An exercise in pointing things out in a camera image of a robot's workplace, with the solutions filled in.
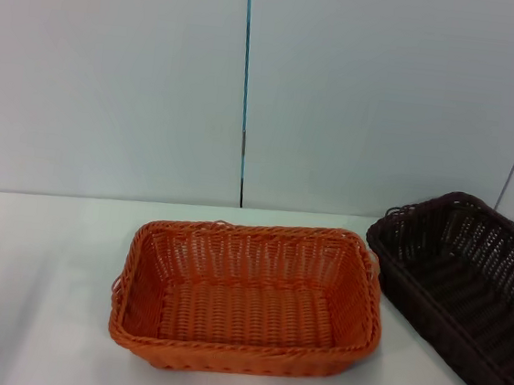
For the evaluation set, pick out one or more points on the orange woven plastic basket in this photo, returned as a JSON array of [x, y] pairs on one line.
[[249, 311]]

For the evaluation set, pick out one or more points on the dark brown woven plastic basket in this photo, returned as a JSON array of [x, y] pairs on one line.
[[463, 283]]

